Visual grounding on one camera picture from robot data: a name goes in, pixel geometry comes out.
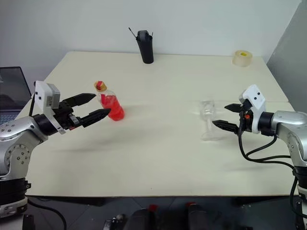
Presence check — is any clear wine glass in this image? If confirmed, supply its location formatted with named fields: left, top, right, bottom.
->
left=198, top=97, right=225, bottom=141

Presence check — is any dark rounded shape red top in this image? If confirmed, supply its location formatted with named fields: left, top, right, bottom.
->
left=186, top=202, right=209, bottom=230
left=127, top=204, right=160, bottom=230

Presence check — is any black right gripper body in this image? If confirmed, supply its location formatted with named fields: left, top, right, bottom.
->
left=238, top=99, right=252, bottom=132

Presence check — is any black cable under table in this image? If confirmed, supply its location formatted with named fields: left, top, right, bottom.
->
left=27, top=200, right=67, bottom=230

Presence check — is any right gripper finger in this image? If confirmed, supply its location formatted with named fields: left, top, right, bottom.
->
left=212, top=119, right=240, bottom=135
left=224, top=103, right=243, bottom=113

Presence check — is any translucent tape roll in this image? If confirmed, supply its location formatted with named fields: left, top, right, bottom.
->
left=232, top=49, right=253, bottom=68

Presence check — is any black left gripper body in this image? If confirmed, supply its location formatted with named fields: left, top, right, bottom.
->
left=54, top=100, right=84, bottom=131

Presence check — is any red liquid plastic bottle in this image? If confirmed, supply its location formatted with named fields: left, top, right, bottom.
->
left=93, top=80, right=125, bottom=122

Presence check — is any dark laptop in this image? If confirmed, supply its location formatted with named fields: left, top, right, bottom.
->
left=0, top=66, right=33, bottom=127

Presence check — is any dark shape with silver knob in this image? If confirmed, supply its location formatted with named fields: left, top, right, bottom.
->
left=104, top=214, right=128, bottom=230

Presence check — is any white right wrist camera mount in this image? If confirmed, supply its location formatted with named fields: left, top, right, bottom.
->
left=238, top=84, right=267, bottom=134

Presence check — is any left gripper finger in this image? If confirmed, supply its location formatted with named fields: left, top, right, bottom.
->
left=80, top=108, right=112, bottom=128
left=62, top=93, right=97, bottom=107

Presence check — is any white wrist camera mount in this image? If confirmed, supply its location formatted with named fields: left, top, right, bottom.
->
left=34, top=80, right=67, bottom=135
left=238, top=84, right=267, bottom=134

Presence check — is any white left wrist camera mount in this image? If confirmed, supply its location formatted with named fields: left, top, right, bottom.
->
left=34, top=80, right=67, bottom=135

